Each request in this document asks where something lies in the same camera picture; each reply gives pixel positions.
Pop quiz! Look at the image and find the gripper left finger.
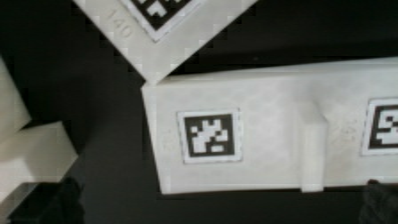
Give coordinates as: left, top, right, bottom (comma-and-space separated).
0, 178, 84, 224

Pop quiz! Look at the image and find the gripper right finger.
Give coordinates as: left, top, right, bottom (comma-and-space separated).
359, 180, 398, 224

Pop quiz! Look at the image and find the white cabinet body box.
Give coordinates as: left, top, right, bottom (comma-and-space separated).
0, 56, 82, 201

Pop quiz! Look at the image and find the white cabinet door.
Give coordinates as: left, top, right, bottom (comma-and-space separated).
73, 0, 258, 85
143, 56, 398, 194

